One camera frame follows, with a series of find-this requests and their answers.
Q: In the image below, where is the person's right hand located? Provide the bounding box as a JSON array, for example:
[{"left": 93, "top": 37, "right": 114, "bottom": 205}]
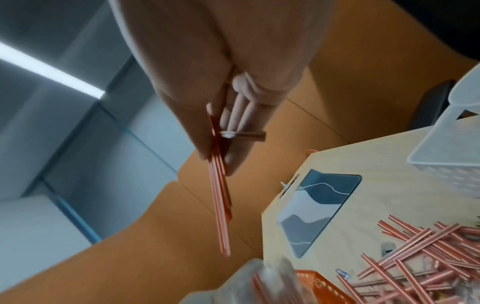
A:
[{"left": 108, "top": 0, "right": 335, "bottom": 178}]

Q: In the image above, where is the short copper tube white ring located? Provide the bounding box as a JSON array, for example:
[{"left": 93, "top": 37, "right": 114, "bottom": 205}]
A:
[{"left": 220, "top": 130, "right": 268, "bottom": 141}]

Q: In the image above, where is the bundle of copper rods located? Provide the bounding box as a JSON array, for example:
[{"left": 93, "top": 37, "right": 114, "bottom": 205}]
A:
[{"left": 205, "top": 103, "right": 234, "bottom": 258}]

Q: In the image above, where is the ceiling light strip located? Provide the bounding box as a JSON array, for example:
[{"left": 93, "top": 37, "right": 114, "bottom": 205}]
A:
[{"left": 0, "top": 41, "right": 107, "bottom": 100}]

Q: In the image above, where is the grey patterned mat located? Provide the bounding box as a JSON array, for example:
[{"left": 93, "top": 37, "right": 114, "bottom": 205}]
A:
[{"left": 276, "top": 168, "right": 363, "bottom": 259}]

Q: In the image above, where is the dark chair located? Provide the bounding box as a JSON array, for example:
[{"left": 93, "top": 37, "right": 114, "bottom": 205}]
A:
[{"left": 408, "top": 79, "right": 458, "bottom": 132}]

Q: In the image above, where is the clear plastic bag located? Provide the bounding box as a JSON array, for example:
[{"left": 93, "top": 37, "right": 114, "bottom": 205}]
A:
[{"left": 179, "top": 257, "right": 313, "bottom": 304}]

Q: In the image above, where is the orange plastic basket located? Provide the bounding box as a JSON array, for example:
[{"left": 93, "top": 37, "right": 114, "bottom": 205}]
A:
[{"left": 253, "top": 268, "right": 362, "bottom": 304}]

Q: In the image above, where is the white plastic basket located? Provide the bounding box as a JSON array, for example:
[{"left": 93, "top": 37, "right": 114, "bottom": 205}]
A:
[{"left": 406, "top": 62, "right": 480, "bottom": 200}]

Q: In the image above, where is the pile of copper rods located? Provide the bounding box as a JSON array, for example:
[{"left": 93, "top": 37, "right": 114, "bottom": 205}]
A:
[{"left": 336, "top": 214, "right": 480, "bottom": 304}]

